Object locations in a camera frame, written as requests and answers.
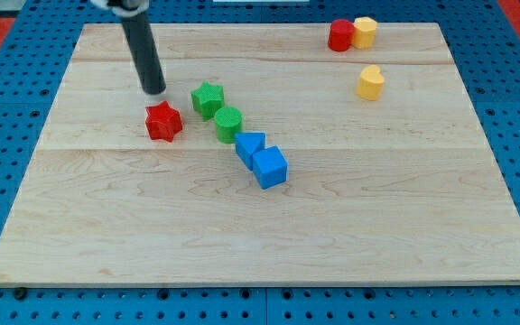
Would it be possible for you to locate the red star block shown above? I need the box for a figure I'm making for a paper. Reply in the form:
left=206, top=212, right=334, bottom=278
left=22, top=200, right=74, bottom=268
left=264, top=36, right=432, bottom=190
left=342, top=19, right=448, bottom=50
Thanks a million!
left=145, top=101, right=183, bottom=143

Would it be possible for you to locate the red cylinder block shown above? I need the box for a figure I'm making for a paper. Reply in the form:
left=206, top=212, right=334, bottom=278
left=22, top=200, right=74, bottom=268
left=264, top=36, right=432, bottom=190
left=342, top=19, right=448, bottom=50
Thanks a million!
left=328, top=19, right=354, bottom=51

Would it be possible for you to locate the green star block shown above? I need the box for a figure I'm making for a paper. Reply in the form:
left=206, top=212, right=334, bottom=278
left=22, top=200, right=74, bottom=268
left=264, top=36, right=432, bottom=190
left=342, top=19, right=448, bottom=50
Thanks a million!
left=190, top=81, right=225, bottom=121

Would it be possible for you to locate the yellow hexagon block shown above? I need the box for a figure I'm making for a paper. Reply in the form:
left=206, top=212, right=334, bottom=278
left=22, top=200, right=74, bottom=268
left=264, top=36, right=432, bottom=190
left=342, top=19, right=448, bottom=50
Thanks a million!
left=352, top=16, right=377, bottom=49

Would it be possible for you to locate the blue triangle block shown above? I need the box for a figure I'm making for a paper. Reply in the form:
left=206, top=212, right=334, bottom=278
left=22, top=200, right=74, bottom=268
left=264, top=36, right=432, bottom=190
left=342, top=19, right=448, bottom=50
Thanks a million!
left=235, top=132, right=265, bottom=170

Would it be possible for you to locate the green cylinder block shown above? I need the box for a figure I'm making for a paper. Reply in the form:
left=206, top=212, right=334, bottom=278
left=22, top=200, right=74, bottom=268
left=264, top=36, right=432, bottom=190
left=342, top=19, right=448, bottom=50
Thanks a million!
left=214, top=107, right=243, bottom=144

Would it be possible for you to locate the light wooden board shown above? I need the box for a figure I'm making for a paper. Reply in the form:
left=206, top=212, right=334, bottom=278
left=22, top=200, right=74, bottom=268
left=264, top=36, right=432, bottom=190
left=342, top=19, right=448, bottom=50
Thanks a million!
left=0, top=23, right=520, bottom=288

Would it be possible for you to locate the blue cube block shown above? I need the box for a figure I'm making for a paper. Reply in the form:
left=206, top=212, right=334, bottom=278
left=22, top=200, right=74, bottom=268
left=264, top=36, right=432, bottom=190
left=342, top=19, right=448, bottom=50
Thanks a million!
left=252, top=146, right=288, bottom=190

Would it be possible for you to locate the yellow heart block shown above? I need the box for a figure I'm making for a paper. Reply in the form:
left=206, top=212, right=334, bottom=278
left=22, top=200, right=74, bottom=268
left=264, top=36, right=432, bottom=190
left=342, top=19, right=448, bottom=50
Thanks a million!
left=355, top=65, right=385, bottom=101

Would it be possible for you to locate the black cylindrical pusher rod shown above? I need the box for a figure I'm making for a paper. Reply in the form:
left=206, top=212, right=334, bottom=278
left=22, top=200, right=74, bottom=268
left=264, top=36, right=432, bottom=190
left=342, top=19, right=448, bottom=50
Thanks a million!
left=121, top=12, right=166, bottom=95

